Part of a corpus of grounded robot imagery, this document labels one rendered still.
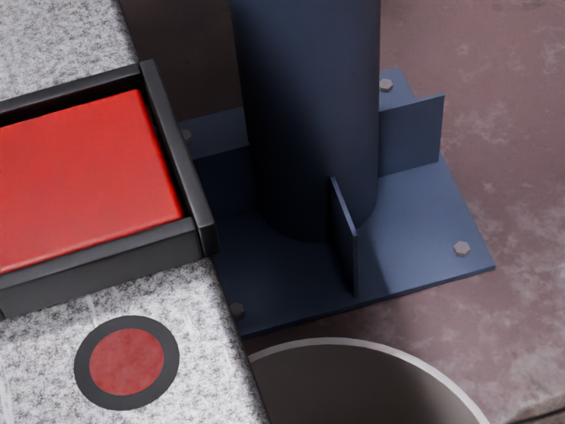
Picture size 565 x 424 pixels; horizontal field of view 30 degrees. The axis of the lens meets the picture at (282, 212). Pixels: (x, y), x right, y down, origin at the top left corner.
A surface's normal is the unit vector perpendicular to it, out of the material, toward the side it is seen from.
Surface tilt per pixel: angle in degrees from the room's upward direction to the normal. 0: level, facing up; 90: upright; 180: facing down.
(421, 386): 87
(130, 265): 90
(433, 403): 87
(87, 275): 90
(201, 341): 0
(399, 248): 0
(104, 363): 0
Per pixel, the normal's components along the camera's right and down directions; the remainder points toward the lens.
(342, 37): 0.49, 0.69
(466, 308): -0.06, -0.58
